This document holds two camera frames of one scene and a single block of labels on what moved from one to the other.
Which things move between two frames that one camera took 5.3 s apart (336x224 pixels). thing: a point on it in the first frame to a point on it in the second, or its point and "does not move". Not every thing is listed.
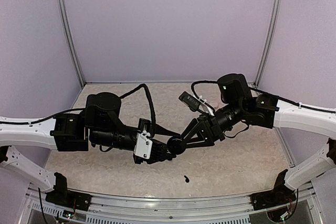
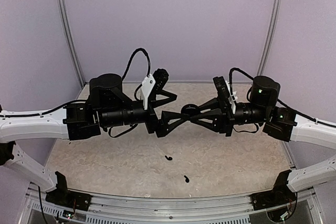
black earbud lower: [187, 180] does not move
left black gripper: [143, 124] to [161, 125]
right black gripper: [214, 133] to [223, 122]
